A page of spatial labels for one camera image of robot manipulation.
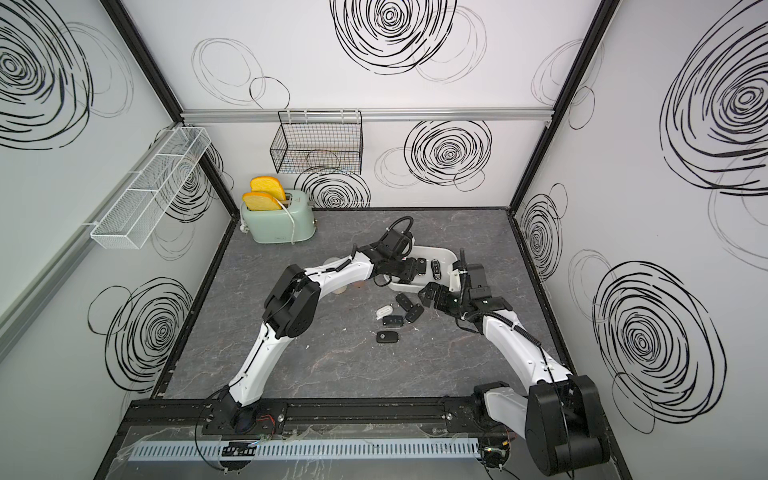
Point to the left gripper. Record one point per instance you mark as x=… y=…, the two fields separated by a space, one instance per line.
x=410 y=269

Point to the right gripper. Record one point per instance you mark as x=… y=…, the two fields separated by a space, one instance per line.
x=441 y=300

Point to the black flip key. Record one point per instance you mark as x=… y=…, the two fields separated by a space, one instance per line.
x=404 y=302
x=414 y=313

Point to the chrome-trimmed porsche key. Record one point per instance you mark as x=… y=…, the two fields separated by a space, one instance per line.
x=436 y=270

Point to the white storage box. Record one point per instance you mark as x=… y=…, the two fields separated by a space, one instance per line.
x=448 y=276

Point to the white key fob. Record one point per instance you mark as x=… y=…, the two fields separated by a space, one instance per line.
x=383 y=312

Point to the black three-button key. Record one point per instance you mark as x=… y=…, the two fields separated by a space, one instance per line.
x=393 y=321

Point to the black vw key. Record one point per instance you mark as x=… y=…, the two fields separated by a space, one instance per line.
x=387 y=337

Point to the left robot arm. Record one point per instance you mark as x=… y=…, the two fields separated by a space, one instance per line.
x=290 y=308

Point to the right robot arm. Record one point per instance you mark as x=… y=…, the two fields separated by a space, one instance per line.
x=560 y=414

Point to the mint green toaster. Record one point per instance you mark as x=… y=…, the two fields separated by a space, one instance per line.
x=294 y=223

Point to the rear yellow toast slice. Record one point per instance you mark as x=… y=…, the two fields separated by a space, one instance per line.
x=268 y=185

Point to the yellow toast slice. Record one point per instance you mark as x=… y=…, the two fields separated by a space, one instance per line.
x=261 y=201
x=268 y=185

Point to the front yellow toast slice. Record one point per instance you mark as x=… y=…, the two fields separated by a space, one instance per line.
x=261 y=201

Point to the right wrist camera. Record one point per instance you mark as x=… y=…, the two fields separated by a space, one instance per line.
x=457 y=277

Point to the black wire basket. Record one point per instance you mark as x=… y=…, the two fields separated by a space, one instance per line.
x=318 y=139

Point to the white slotted cable duct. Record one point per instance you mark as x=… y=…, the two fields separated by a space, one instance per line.
x=335 y=449

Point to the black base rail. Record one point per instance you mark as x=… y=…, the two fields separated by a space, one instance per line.
x=453 y=414

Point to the white mesh wall shelf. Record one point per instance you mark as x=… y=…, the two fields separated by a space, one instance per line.
x=170 y=184

